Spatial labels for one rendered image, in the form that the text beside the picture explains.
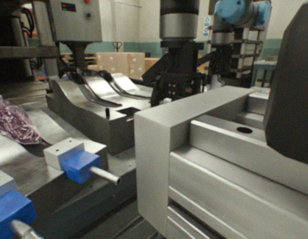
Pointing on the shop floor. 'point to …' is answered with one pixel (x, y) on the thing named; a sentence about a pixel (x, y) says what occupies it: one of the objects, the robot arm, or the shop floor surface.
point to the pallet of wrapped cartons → (122, 63)
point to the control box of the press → (75, 27)
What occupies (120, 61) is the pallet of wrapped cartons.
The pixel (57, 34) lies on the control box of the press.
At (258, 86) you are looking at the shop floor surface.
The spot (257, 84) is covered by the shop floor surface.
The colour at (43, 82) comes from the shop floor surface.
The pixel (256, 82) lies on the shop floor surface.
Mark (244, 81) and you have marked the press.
